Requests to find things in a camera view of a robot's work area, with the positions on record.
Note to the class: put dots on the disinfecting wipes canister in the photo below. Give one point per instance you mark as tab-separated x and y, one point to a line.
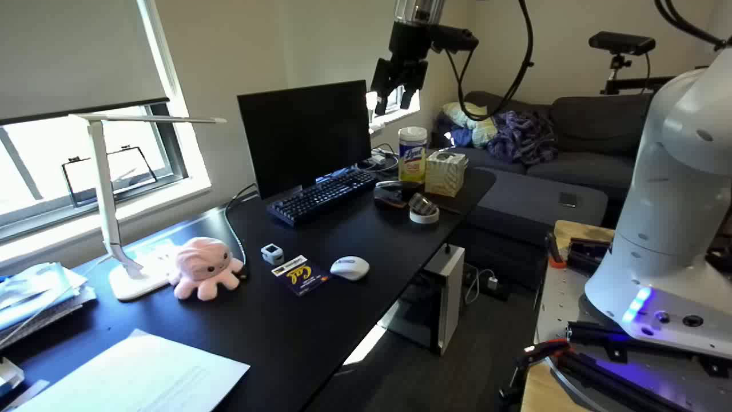
413	154

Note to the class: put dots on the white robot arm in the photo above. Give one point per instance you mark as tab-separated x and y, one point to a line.
654	279

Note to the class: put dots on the white computer mouse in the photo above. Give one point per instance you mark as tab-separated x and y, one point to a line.
351	269

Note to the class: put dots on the small white cube gadget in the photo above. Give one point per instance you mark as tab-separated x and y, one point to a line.
272	251

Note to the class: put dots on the pink octopus plush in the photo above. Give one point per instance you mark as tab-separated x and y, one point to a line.
205	266

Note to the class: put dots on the black yellow card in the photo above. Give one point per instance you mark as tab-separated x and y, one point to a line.
301	275

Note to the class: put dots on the black mechanical keyboard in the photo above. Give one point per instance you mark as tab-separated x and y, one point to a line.
319	196

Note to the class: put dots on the black power adapter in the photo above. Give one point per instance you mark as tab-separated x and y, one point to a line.
495	286

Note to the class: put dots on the dark grey sofa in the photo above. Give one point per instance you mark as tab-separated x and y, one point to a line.
587	182

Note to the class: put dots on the white desk lamp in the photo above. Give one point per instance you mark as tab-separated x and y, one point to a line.
128	279

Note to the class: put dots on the purple blanket pile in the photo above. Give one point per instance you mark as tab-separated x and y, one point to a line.
523	138

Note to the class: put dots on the beige tissue box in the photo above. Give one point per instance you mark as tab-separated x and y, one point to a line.
445	171

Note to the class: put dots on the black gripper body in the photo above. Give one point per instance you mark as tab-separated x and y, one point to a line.
416	29

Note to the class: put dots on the white desktop computer tower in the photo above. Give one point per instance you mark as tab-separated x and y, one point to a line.
428	309

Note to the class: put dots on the white roller window blind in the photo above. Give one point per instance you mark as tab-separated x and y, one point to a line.
74	56

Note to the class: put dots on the small black desk gadget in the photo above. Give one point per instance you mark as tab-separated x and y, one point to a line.
390	192

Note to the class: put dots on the stack of folded papers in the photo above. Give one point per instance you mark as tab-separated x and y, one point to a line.
40	296

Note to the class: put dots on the white paper stack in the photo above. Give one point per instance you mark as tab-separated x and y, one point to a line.
142	374

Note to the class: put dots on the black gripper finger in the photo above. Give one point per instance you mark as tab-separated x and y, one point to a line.
413	80
386	77

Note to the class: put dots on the black camera on stand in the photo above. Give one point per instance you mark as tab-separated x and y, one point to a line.
621	45

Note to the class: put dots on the roll of tape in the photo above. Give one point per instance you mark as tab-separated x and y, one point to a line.
423	211

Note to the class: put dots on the wooden block with clamp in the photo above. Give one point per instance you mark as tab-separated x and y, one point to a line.
577	245

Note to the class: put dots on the black computer monitor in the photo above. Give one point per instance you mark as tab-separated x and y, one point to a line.
303	132

